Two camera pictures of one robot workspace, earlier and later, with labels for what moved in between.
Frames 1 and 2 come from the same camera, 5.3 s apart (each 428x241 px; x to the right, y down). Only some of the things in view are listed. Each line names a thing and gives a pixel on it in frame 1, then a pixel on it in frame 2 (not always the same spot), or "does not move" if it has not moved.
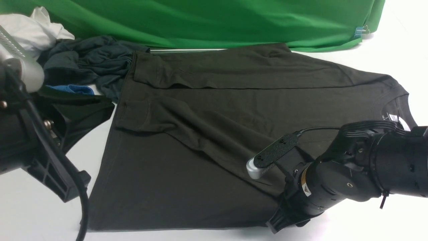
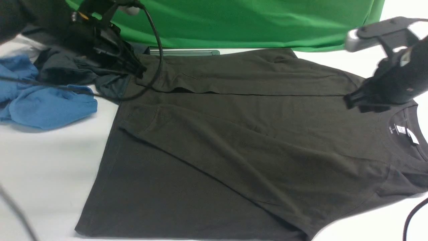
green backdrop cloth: [307, 25] does not move
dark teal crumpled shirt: [102, 62] does not move
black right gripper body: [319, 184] -> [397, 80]
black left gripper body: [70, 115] -> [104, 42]
